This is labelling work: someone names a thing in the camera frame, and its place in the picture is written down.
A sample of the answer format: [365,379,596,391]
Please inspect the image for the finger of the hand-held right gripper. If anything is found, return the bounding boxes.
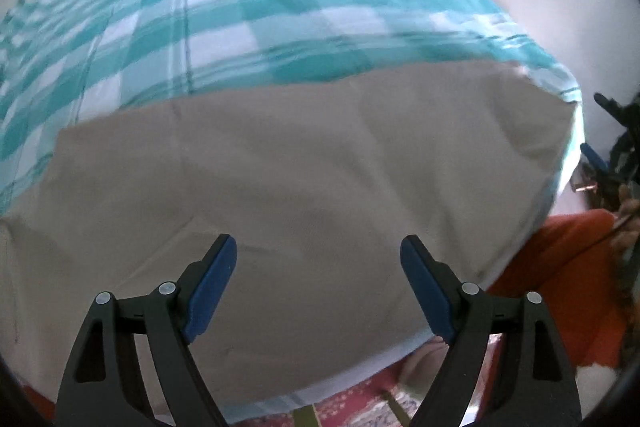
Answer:
[580,143,610,174]

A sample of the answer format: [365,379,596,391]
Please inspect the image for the bed with teal checked sheet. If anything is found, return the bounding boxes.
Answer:
[0,0,586,424]

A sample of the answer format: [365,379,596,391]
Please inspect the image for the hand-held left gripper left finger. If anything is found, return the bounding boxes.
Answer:
[55,233,238,427]

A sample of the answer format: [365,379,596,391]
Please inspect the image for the floral patchwork cloth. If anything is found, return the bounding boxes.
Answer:
[295,337,501,427]

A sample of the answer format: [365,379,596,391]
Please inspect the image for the white fluffy cloth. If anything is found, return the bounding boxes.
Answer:
[575,359,632,410]

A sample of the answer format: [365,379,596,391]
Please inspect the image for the beige pants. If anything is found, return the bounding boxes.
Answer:
[0,59,576,408]

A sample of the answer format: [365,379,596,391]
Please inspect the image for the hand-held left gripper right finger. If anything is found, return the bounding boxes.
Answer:
[400,234,583,427]

